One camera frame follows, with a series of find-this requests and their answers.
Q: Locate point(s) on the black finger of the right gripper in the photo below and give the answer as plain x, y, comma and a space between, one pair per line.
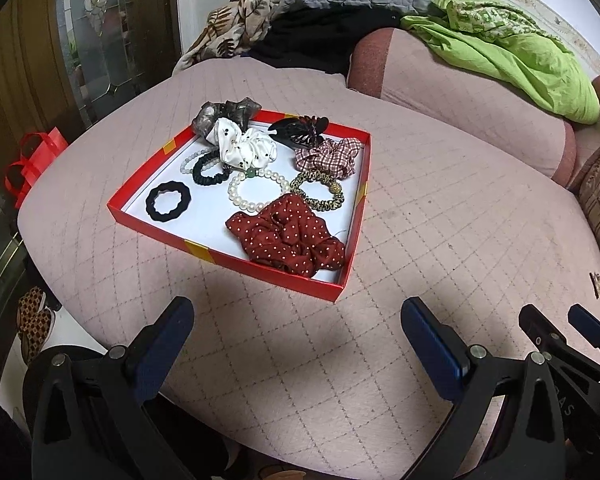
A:
548, 339

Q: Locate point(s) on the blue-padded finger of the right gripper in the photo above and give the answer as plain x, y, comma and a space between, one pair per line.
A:
586, 324

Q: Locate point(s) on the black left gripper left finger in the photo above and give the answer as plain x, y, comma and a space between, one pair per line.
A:
86, 413

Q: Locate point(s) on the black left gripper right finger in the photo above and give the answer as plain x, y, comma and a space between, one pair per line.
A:
527, 440

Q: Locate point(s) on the red white checked scrunchie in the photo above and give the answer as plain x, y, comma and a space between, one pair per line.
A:
335, 158

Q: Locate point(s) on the white dotted scrunchie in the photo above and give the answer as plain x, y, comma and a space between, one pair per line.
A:
242, 150

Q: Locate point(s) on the black claw hair clip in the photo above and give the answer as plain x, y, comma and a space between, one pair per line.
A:
299, 132

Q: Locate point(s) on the grey-green sheer scrunchie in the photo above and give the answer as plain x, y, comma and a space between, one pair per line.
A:
240, 113

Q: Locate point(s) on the small pearl hair clip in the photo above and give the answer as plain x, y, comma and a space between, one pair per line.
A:
595, 279

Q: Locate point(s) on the brown patterned slippers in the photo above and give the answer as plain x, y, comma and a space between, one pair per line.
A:
34, 322

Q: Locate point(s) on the red polka dot scrunchie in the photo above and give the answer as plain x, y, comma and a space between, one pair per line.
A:
287, 236

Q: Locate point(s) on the red bag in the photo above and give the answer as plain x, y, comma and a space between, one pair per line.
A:
37, 151

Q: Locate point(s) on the pink quilted bed cover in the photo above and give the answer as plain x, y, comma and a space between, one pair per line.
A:
329, 386

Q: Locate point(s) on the red shallow tray box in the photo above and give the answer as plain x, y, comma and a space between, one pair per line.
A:
201, 232

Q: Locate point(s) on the lime green cloth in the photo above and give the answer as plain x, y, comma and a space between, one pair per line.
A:
497, 40

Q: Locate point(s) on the pink bolster pillow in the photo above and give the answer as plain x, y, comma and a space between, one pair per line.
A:
394, 65

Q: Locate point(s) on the stained glass door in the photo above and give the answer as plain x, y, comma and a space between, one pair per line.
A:
97, 44

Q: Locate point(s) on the black cloth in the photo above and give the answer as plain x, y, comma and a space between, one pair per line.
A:
320, 39

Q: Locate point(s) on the brown leaf-print cloth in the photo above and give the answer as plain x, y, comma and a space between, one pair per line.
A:
230, 30

